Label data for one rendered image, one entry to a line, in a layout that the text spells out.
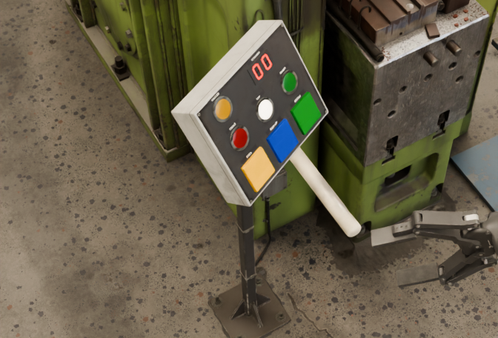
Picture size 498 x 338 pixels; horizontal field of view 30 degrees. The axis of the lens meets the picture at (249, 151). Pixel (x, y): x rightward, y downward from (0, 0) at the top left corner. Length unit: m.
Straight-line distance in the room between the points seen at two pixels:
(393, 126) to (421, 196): 0.53
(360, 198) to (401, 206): 0.24
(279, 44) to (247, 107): 0.18
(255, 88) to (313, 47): 0.52
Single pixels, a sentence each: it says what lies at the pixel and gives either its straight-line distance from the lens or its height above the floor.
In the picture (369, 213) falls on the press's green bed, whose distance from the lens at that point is 3.07.
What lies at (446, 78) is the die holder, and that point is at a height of 0.72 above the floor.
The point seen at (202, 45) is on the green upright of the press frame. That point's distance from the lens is 2.93.
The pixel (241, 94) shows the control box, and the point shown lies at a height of 1.15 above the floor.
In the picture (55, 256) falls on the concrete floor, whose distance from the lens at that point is 3.26.
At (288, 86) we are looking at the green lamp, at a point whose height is 1.09.
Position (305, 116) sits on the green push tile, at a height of 1.01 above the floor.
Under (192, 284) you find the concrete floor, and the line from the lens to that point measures 3.13.
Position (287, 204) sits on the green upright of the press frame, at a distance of 3.13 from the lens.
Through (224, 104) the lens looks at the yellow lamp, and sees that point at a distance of 2.04.
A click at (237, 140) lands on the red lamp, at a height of 1.09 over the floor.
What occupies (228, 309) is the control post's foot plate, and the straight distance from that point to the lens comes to 3.07.
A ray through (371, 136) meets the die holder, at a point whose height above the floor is 0.62.
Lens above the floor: 2.73
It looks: 53 degrees down
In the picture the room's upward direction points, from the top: 3 degrees counter-clockwise
